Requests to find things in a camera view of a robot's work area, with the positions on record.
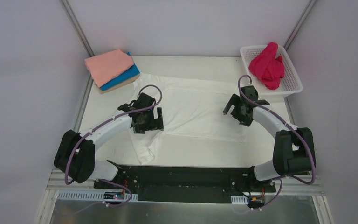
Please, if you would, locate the white printed t shirt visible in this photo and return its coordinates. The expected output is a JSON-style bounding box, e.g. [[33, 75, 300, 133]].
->
[[130, 73, 248, 165]]

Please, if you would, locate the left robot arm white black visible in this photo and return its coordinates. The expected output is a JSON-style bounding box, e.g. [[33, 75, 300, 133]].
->
[[54, 93, 164, 189]]

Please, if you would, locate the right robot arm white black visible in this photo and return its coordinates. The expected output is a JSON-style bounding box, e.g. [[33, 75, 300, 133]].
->
[[223, 86, 316, 191]]

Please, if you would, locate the magenta crumpled t shirt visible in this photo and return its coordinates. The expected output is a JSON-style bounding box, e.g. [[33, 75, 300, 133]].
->
[[248, 42, 285, 90]]

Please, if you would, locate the blue folded t shirt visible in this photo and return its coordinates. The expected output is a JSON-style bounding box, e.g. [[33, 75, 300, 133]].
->
[[97, 64, 140, 92]]

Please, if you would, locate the white plastic basket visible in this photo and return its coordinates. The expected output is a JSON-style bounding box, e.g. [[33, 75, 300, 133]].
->
[[240, 44, 303, 98]]

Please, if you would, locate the pink folded t shirt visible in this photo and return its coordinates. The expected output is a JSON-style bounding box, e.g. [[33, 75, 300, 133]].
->
[[84, 49, 134, 87]]

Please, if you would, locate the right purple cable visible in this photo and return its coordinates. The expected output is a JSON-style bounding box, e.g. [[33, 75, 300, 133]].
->
[[231, 75, 317, 214]]

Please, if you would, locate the purple cable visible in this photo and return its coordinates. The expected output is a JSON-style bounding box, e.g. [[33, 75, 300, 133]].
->
[[64, 84, 163, 216], [231, 75, 317, 214]]

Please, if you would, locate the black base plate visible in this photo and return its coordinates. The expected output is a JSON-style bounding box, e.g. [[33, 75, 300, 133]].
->
[[62, 161, 309, 205]]

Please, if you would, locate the right white cable duct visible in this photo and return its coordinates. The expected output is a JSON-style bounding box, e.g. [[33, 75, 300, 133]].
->
[[231, 196, 249, 205]]

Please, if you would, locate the white cable duct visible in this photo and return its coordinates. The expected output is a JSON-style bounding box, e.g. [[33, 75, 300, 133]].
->
[[57, 190, 138, 202], [231, 196, 249, 205]]

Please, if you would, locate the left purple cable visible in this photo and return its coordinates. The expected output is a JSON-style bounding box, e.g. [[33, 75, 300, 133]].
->
[[64, 84, 163, 216]]

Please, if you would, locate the aluminium frame rail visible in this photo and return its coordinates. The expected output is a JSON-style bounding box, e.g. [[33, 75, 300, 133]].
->
[[46, 169, 326, 196]]

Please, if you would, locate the left white cable duct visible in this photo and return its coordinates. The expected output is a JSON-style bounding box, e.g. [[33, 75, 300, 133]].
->
[[57, 190, 138, 202]]

